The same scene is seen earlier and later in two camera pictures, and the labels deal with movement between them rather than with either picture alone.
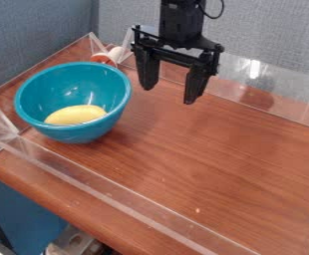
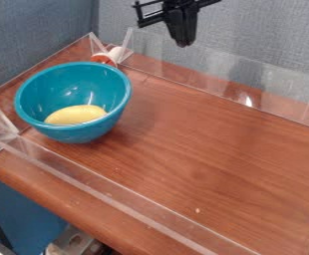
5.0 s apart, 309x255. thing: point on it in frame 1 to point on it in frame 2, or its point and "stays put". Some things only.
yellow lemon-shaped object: x=77 y=114 stays put
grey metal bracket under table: x=75 y=242 stays put
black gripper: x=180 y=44 to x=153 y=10
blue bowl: x=63 y=84 stays put
